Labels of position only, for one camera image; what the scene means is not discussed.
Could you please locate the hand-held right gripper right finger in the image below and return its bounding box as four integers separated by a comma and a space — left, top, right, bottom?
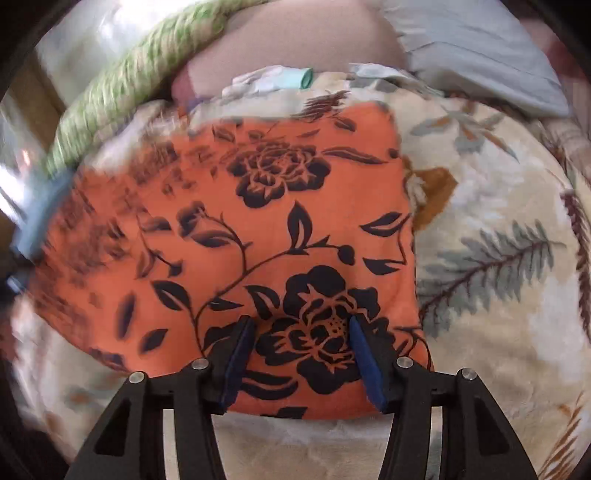
348, 315, 539, 480

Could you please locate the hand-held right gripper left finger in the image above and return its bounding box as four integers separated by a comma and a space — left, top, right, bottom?
64, 315, 257, 480

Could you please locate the orange floral shirt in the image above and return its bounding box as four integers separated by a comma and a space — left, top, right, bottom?
28, 104, 435, 421

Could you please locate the leaf print blanket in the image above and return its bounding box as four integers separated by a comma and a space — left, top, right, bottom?
9, 69, 591, 480

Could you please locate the folded blue cloth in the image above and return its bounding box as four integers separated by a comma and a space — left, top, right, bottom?
11, 166, 75, 259

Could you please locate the white glove with teal cuff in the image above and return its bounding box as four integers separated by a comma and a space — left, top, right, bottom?
222, 66, 315, 97

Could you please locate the green checkered pillow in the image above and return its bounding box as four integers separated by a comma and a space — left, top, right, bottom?
41, 0, 269, 171

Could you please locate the grey pillow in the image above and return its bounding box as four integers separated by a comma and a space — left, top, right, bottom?
383, 0, 571, 118

